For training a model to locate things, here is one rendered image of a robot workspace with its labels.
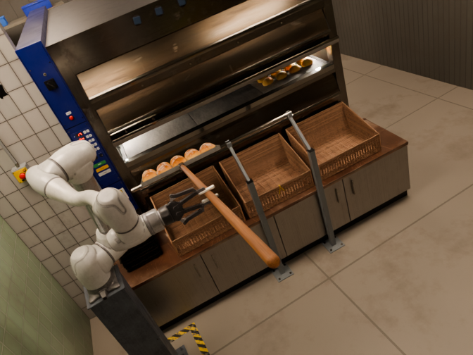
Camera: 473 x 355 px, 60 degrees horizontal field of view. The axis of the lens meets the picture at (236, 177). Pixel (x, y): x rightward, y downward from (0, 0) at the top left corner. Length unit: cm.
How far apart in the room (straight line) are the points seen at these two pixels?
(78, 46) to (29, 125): 60
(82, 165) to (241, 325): 177
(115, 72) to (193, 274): 150
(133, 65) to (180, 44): 34
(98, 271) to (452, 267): 235
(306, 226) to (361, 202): 51
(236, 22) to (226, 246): 158
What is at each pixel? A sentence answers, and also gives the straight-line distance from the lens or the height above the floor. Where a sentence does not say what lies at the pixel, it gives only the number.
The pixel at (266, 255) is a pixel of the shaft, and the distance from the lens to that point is 88.
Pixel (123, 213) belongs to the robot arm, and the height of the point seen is 177.
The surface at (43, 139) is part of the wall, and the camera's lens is 298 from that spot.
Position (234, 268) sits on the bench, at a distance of 317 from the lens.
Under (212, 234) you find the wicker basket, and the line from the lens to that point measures 297.
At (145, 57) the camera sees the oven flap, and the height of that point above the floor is 181.
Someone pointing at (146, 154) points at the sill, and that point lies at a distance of 308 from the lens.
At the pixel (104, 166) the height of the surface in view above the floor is 125.
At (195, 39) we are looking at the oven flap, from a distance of 292.
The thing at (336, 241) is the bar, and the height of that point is 1.
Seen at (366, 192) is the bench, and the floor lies 30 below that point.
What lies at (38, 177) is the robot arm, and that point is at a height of 180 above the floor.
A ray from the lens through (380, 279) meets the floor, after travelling 322.
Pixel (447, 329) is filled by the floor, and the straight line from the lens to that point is 300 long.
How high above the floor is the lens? 253
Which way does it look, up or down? 34 degrees down
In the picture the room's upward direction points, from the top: 21 degrees counter-clockwise
